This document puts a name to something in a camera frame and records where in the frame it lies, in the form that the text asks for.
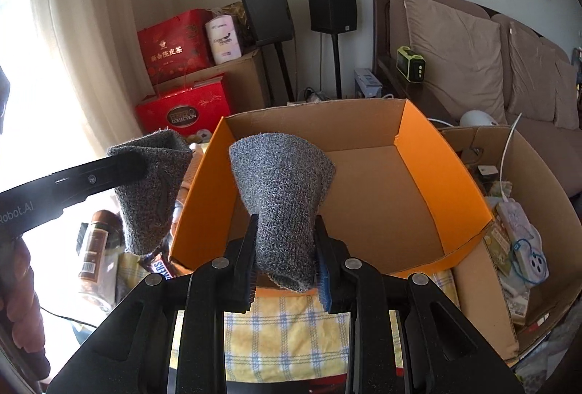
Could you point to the white power strip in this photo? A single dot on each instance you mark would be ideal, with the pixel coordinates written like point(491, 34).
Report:
point(526, 247)

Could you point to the grey white box device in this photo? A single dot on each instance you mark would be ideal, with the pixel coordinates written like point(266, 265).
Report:
point(366, 84)

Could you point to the red Ferrero gift bag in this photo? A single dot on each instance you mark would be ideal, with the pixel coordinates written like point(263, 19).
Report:
point(189, 109)

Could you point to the brown open cardboard box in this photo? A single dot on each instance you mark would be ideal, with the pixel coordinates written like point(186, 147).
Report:
point(544, 245)

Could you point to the grey knitted sock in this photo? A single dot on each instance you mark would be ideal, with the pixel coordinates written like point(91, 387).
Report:
point(283, 179)
point(147, 205)

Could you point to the left black speaker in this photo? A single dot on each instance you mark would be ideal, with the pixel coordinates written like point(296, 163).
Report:
point(271, 23)

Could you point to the Snickers chocolate bar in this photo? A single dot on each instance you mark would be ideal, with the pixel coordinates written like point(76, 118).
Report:
point(160, 266)

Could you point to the green portable radio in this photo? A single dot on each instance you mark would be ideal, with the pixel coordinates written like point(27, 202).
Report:
point(410, 64)

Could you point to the cream curtain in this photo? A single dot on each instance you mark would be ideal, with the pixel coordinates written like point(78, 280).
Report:
point(96, 41)

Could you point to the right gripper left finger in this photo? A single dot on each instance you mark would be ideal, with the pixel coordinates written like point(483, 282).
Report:
point(225, 284)

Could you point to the right black speaker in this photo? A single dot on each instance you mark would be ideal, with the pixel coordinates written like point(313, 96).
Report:
point(334, 17)

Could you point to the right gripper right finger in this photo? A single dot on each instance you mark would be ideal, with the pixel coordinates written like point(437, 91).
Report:
point(350, 285)

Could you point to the red tea gift bag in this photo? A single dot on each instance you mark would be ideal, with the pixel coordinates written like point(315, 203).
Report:
point(176, 47)

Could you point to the brown sofa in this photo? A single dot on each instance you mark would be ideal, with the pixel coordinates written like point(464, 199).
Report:
point(558, 142)

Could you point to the brown lidded glass jar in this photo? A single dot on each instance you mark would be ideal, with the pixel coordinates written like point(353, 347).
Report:
point(104, 232)

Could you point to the small black object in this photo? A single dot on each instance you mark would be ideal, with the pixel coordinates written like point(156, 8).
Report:
point(80, 237)

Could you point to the black speaker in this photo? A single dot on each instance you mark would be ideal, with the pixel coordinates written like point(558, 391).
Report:
point(271, 23)
point(334, 17)

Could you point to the middle beige cushion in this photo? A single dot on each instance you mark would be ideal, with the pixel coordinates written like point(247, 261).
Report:
point(534, 75)

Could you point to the orange cardboard fruit box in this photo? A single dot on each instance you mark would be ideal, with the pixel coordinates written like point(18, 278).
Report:
point(401, 198)

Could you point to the large brown carton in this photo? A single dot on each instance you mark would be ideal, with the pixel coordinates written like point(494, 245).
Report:
point(245, 82)

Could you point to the white round appliance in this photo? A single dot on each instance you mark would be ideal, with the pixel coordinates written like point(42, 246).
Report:
point(477, 118)

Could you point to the yellow checkered tablecloth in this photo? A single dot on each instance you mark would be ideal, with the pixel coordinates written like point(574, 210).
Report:
point(285, 338)

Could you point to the white pink tissue pack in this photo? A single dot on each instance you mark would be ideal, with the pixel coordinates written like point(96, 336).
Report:
point(223, 39)

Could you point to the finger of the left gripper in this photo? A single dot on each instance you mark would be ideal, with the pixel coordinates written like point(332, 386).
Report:
point(75, 185)

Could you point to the large beige cushion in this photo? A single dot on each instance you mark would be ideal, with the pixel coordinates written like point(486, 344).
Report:
point(463, 57)

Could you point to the person's left hand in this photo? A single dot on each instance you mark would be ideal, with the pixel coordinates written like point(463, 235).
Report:
point(22, 304)

